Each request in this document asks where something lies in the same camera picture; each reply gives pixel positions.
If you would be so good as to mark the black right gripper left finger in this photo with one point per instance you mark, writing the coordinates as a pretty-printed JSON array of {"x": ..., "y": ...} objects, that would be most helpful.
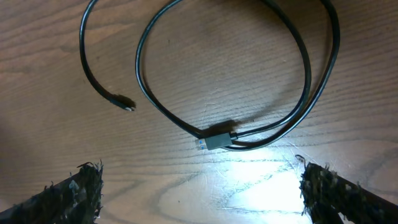
[{"x": 76, "y": 199}]

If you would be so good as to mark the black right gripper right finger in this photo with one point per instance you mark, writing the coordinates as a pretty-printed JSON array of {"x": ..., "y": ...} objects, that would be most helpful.
[{"x": 329, "y": 198}]

